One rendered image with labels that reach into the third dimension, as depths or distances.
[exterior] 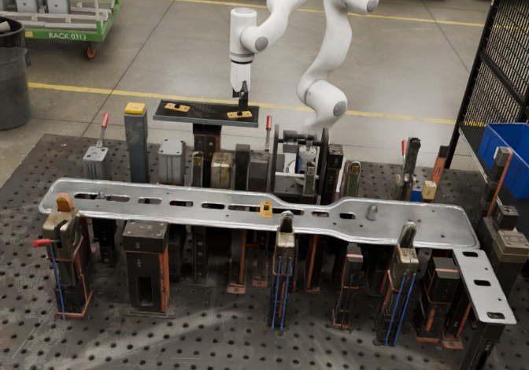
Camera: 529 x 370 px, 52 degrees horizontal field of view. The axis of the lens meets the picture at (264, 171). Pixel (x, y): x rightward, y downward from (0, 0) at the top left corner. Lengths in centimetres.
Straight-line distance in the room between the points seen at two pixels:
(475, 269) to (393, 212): 32
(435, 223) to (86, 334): 115
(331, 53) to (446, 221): 72
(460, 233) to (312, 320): 55
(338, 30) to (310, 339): 107
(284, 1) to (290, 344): 108
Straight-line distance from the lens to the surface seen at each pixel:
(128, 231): 163
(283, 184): 194
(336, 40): 205
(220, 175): 183
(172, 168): 184
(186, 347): 175
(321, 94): 207
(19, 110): 438
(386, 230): 176
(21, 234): 222
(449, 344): 190
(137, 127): 201
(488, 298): 165
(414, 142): 181
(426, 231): 180
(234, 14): 178
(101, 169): 192
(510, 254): 177
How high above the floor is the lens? 206
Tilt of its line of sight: 33 degrees down
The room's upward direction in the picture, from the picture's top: 5 degrees clockwise
